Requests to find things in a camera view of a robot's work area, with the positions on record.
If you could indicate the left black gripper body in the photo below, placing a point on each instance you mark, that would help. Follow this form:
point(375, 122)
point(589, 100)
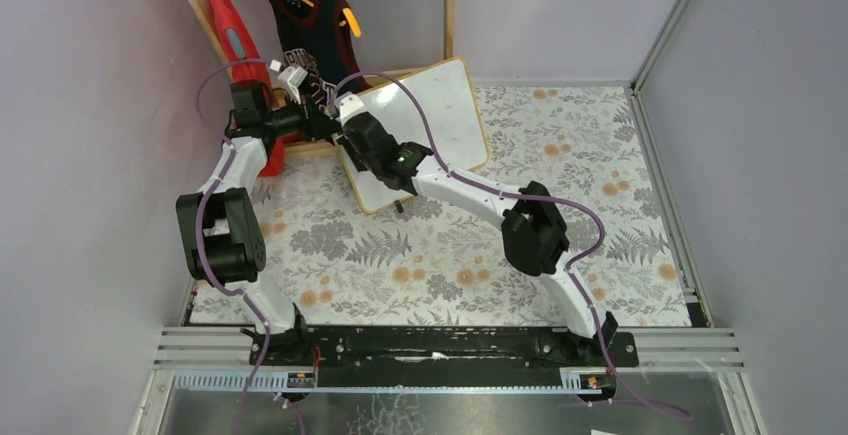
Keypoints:
point(317, 123)

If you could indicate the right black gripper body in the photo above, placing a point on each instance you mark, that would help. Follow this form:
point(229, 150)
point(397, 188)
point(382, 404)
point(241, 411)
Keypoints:
point(351, 142)

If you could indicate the yellow framed whiteboard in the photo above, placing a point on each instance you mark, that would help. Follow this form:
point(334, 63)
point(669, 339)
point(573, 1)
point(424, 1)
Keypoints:
point(445, 93)

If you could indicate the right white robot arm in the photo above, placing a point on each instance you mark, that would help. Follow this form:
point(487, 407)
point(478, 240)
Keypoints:
point(533, 230)

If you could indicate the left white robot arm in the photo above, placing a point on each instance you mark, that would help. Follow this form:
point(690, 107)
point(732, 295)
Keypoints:
point(221, 235)

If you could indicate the wooden clothes rack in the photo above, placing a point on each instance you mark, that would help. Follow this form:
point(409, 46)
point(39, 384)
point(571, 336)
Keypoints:
point(398, 35)

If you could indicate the red tank top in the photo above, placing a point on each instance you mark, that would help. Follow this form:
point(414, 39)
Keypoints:
point(237, 44)

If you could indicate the dark navy basketball jersey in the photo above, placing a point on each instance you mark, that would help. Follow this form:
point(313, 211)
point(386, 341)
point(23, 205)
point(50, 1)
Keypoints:
point(311, 38)

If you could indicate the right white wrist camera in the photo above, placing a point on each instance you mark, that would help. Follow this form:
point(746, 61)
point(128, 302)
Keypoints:
point(349, 106)

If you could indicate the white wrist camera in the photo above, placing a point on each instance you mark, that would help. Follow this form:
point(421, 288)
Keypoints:
point(289, 75)
point(349, 106)

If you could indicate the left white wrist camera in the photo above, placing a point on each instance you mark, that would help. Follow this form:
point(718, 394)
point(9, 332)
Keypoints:
point(289, 75)

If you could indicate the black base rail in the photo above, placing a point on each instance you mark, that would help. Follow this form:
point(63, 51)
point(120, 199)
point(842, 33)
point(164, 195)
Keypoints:
point(424, 353)

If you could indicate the white slotted cable duct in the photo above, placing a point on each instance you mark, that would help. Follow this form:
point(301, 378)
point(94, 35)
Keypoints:
point(295, 382)

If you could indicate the aluminium frame rails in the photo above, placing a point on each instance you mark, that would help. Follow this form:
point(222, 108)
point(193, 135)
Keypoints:
point(740, 118)

